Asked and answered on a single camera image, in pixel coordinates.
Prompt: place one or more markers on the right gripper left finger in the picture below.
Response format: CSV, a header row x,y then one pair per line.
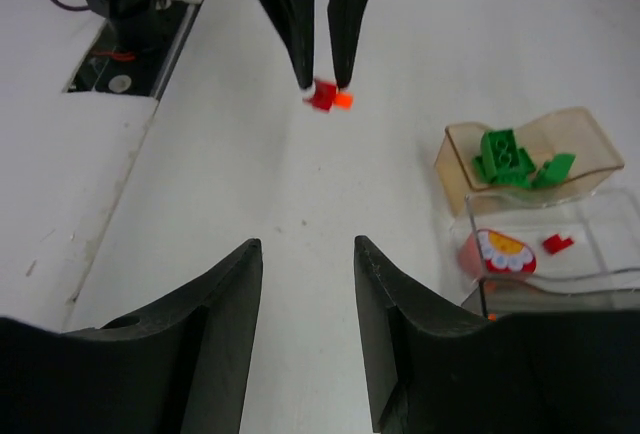
x,y
177,365

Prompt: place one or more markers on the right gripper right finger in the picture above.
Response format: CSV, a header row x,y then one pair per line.
x,y
433,367

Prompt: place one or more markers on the red lego brick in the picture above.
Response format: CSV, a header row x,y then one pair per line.
x,y
324,95

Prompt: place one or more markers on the orange red lego piece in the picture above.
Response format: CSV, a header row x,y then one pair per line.
x,y
343,100

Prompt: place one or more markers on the red flower lego piece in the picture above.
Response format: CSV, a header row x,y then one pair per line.
x,y
491,252

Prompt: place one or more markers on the dark red lego piece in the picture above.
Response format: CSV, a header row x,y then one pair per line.
x,y
556,244

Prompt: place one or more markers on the green long lego brick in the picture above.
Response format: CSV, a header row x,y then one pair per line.
x,y
502,161

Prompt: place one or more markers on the green sloped lego brick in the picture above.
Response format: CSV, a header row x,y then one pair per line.
x,y
553,172

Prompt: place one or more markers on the grey translucent container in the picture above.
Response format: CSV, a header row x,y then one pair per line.
x,y
499,296

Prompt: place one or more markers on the clear container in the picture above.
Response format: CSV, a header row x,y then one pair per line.
x,y
578,245

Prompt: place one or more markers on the orange translucent container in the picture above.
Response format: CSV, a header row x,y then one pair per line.
x,y
571,130

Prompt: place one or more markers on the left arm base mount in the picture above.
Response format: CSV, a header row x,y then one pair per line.
x,y
109,68

